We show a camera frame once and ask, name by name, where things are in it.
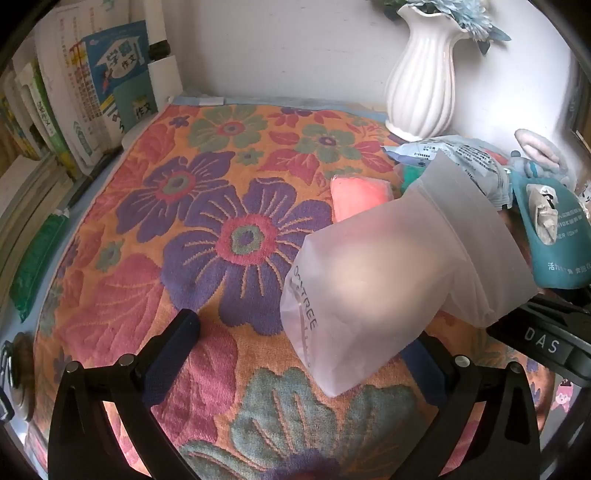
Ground pink soft packet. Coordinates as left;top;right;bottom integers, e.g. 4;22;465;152
329;174;393;223

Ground round metal object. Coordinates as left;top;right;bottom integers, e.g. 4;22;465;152
0;332;37;422

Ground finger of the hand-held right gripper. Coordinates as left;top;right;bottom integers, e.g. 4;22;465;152
518;294;591;341

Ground floral woven blanket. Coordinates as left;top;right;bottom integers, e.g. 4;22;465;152
25;92;557;480

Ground green packet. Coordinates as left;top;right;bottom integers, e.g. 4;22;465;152
9;209;71;324

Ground white box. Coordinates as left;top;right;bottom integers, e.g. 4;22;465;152
147;54;184;101

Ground pink grey plush toy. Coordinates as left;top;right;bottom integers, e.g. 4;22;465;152
510;128;579;186

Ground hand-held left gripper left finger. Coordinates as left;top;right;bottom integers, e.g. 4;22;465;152
47;308;201;480

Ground row of books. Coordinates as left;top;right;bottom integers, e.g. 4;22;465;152
0;4;160;301

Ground teal tissue pouch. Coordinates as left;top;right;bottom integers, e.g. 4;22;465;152
512;170;591;290

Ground translucent white bag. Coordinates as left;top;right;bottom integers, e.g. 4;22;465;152
280;152;539;398

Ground blue and white artificial flowers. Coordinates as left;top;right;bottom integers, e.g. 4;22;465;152
369;0;511;56

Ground white ribbed vase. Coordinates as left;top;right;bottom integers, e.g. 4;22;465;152
385;4;463;142

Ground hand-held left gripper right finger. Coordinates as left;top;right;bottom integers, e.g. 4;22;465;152
401;333;542;480

